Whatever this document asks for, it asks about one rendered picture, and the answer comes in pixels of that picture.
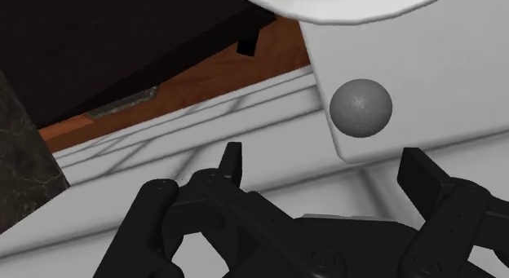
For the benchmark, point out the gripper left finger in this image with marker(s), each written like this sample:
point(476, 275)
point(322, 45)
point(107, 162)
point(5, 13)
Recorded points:
point(238, 213)

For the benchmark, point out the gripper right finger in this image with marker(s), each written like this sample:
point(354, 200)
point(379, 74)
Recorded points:
point(453, 213)

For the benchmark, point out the white cabinet with grey knob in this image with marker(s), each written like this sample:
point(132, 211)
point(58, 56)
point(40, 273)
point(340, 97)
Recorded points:
point(437, 62)

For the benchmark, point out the dark marbled robot stand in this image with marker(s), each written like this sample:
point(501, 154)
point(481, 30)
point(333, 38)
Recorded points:
point(24, 162)

